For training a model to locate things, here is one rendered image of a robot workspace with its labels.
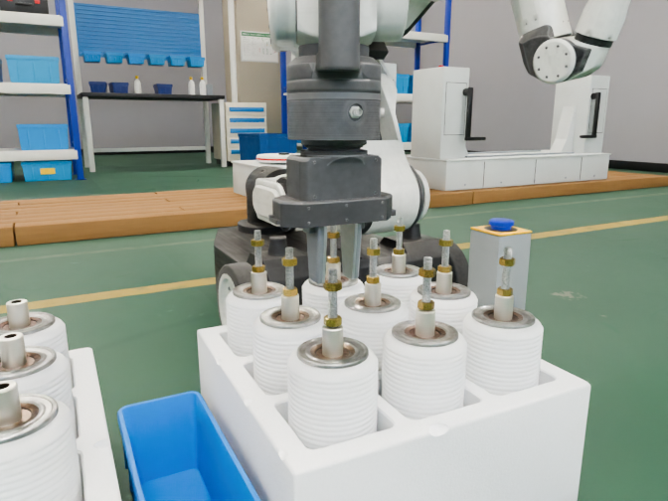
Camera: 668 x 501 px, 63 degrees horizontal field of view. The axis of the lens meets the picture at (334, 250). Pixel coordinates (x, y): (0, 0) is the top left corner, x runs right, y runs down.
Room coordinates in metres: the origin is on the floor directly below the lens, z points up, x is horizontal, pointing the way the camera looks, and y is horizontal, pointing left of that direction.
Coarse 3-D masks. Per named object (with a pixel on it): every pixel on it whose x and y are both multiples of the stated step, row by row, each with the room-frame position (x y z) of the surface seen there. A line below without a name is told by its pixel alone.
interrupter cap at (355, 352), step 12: (300, 348) 0.53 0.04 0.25; (312, 348) 0.54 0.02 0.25; (348, 348) 0.54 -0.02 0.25; (360, 348) 0.54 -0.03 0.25; (300, 360) 0.51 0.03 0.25; (312, 360) 0.51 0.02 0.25; (324, 360) 0.50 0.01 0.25; (336, 360) 0.50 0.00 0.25; (348, 360) 0.51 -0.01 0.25; (360, 360) 0.50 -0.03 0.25
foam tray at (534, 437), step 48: (240, 384) 0.60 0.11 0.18; (576, 384) 0.60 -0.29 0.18; (240, 432) 0.58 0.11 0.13; (288, 432) 0.49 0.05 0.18; (384, 432) 0.49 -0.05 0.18; (432, 432) 0.50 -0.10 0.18; (480, 432) 0.52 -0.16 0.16; (528, 432) 0.55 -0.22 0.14; (576, 432) 0.59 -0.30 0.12; (288, 480) 0.44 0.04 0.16; (336, 480) 0.44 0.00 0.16; (384, 480) 0.47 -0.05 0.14; (432, 480) 0.50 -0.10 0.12; (480, 480) 0.52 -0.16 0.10; (528, 480) 0.56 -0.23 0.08; (576, 480) 0.60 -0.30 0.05
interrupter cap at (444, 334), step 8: (408, 320) 0.61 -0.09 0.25; (400, 328) 0.59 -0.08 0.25; (408, 328) 0.59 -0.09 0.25; (440, 328) 0.59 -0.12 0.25; (448, 328) 0.59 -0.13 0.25; (400, 336) 0.56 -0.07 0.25; (408, 336) 0.57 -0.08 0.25; (416, 336) 0.57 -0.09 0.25; (440, 336) 0.57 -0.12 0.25; (448, 336) 0.57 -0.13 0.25; (456, 336) 0.56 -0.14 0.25; (416, 344) 0.55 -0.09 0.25; (424, 344) 0.54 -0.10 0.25; (432, 344) 0.54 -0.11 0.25; (440, 344) 0.55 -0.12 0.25; (448, 344) 0.55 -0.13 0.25
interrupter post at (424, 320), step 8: (416, 312) 0.58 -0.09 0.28; (424, 312) 0.57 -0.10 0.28; (432, 312) 0.57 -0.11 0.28; (416, 320) 0.58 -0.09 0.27; (424, 320) 0.57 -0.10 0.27; (432, 320) 0.57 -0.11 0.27; (416, 328) 0.58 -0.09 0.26; (424, 328) 0.57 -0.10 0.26; (432, 328) 0.57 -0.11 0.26; (424, 336) 0.57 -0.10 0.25; (432, 336) 0.57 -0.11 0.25
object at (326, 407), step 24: (288, 360) 0.52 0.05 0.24; (288, 384) 0.52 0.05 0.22; (312, 384) 0.49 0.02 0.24; (336, 384) 0.48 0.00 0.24; (360, 384) 0.49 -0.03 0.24; (288, 408) 0.52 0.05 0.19; (312, 408) 0.49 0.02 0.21; (336, 408) 0.48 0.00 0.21; (360, 408) 0.49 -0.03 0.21; (312, 432) 0.49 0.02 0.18; (336, 432) 0.48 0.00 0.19; (360, 432) 0.49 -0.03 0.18
